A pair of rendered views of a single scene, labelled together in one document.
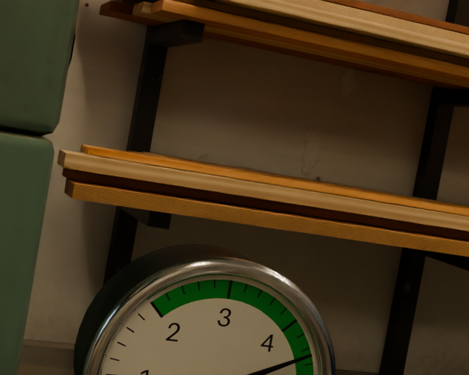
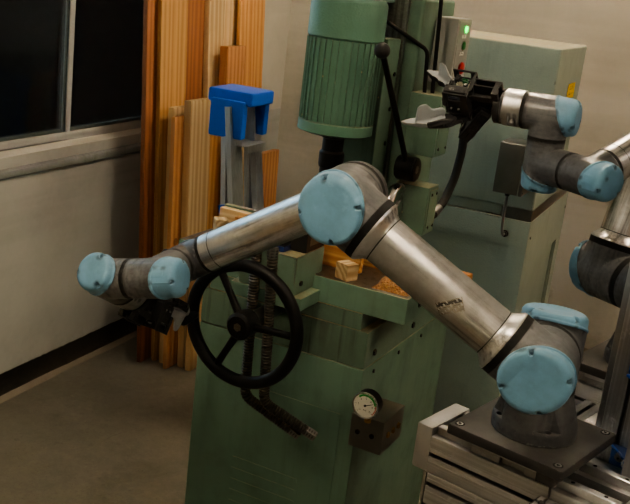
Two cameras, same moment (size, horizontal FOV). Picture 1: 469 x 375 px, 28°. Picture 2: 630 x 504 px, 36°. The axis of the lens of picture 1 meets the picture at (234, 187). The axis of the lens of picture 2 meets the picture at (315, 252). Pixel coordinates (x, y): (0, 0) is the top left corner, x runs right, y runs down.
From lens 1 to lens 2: 199 cm
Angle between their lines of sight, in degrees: 43
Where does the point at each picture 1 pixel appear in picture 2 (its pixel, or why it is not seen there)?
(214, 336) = (365, 400)
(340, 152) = not seen: outside the picture
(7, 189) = (357, 376)
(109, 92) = not seen: outside the picture
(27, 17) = (359, 355)
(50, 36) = (362, 358)
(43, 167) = (362, 373)
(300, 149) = not seen: outside the picture
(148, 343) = (358, 399)
